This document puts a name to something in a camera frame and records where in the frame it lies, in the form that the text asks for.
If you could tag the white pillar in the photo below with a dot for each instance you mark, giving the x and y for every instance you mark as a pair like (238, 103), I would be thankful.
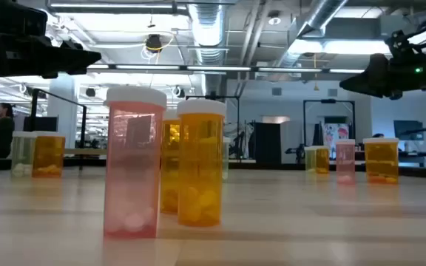
(63, 111)

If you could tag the colourful poster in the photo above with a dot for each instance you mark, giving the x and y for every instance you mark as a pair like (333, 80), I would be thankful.
(335, 134)

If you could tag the raised wooden shelf board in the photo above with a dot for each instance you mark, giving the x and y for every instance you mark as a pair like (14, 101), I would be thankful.
(87, 151)

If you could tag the wide orange medicine bottle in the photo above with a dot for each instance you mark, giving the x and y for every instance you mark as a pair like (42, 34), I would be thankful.
(49, 155)
(381, 162)
(323, 160)

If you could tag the black overhead camera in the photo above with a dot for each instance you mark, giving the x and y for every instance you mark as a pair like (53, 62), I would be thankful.
(154, 42)

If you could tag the narrow orange medicine bottle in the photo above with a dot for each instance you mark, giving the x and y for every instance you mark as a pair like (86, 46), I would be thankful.
(170, 166)
(200, 166)

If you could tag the wide silver ceiling duct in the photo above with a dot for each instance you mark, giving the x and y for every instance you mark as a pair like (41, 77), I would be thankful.
(207, 33)

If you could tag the background black robot arm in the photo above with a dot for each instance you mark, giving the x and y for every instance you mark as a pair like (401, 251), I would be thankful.
(425, 130)

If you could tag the black background rig frame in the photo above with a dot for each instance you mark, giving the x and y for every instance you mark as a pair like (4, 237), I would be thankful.
(329, 101)
(34, 111)

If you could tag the black background panel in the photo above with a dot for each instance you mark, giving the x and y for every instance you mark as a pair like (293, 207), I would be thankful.
(268, 142)

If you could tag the rig LED light bar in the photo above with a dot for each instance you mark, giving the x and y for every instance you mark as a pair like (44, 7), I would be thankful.
(216, 68)

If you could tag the pink medicine bottle white cap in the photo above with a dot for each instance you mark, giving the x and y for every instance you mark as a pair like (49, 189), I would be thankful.
(345, 162)
(133, 166)

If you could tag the background computer monitor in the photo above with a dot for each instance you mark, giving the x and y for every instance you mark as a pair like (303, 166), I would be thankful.
(408, 129)

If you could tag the slanted silver ceiling duct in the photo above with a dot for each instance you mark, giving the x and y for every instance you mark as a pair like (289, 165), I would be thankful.
(316, 18)

